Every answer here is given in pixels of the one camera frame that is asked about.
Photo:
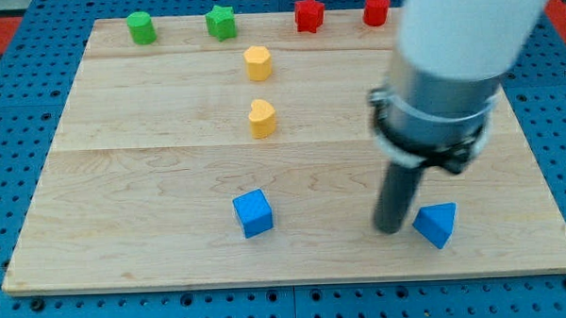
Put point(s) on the red cylinder block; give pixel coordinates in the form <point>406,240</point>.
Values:
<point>376,12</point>

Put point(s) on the blue triangle block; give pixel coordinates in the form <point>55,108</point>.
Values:
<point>436,223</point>

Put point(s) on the yellow heart block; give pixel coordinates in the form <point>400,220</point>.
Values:
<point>262,119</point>

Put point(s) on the yellow hexagon block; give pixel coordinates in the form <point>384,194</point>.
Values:
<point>258,62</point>

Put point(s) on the green cylinder block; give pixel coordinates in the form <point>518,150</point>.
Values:
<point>141,28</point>

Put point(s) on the red star block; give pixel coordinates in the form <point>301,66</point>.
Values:
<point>308,15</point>

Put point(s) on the green star block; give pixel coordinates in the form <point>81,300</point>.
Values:
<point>221,23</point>

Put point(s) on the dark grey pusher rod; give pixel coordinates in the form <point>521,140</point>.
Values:
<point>396,196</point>

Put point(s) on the light wooden board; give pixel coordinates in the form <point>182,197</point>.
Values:
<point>154,143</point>

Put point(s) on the blue cube block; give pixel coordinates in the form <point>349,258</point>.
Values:
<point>254,213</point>

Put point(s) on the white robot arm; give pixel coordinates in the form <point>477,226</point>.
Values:
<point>465,39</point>

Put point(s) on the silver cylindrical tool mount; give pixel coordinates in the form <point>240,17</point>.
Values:
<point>422,120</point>

